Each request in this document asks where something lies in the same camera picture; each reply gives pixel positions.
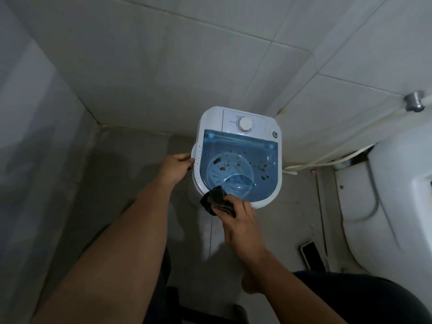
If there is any person's left hand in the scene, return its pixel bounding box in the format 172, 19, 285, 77
158, 152, 196, 190

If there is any person's right hand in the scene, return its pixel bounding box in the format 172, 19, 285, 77
211, 194, 270, 264

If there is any dark striped cleaning cloth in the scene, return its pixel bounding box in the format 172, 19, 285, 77
199, 185, 237, 219

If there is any small white blue washing machine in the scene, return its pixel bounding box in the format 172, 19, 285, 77
190, 106, 283, 210

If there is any person's left forearm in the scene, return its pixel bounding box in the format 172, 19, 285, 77
30, 180, 177, 324

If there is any person's right forearm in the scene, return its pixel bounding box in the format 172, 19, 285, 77
243, 249, 349, 324

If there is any smartphone with white edge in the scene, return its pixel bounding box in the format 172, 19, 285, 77
299, 242, 327, 272

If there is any white toilet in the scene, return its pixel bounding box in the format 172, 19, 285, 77
334, 121, 432, 298

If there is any white corrugated drain hose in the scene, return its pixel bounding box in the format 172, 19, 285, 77
283, 144, 374, 176

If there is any white bidet hose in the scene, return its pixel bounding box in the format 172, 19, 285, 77
282, 104, 411, 171

